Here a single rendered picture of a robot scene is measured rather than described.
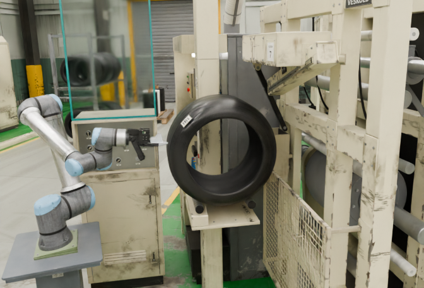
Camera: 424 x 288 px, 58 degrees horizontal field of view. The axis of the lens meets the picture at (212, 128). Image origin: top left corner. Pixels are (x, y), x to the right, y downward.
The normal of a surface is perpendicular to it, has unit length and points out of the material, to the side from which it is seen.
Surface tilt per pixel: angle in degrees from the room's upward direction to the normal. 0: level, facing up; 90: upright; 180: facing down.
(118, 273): 90
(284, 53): 90
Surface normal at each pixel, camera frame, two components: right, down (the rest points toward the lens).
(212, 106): -0.06, -0.55
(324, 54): 0.15, -0.10
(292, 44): 0.16, 0.22
